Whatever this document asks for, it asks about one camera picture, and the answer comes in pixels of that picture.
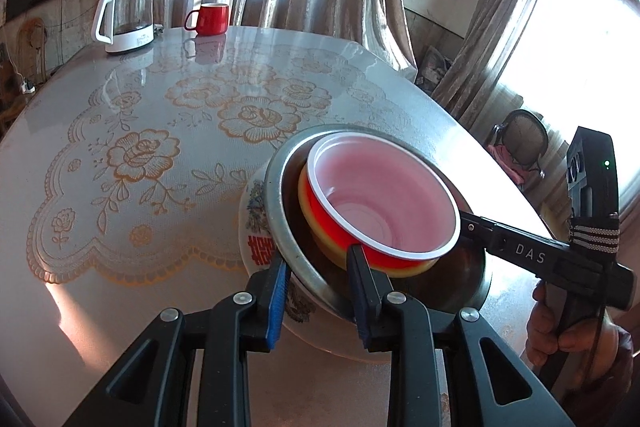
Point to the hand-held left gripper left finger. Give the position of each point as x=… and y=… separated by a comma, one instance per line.
x=277, y=302

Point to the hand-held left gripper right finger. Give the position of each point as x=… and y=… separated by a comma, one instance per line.
x=359, y=297

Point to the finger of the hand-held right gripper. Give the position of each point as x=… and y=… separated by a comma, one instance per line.
x=482, y=232

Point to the yellow plastic bowl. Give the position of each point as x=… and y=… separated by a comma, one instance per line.
x=406, y=270

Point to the white plate with red print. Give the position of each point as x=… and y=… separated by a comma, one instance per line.
x=257, y=247

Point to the stainless steel bowl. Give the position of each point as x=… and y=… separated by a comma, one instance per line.
x=285, y=227

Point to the red plastic bowl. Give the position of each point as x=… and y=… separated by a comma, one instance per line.
x=380, y=187

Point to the person's right hand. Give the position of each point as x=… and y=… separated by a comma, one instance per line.
x=542, y=327

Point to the pink cloth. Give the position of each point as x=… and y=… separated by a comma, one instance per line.
x=505, y=154

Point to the dark round-backed chair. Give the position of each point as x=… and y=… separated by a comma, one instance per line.
x=525, y=142

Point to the pile of grey sacks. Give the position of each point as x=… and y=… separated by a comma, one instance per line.
x=432, y=67

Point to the red mug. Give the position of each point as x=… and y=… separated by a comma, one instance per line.
x=212, y=21

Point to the white glass electric kettle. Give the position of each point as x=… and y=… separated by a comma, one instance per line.
x=127, y=42

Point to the white power strip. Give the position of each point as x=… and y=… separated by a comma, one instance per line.
x=28, y=86

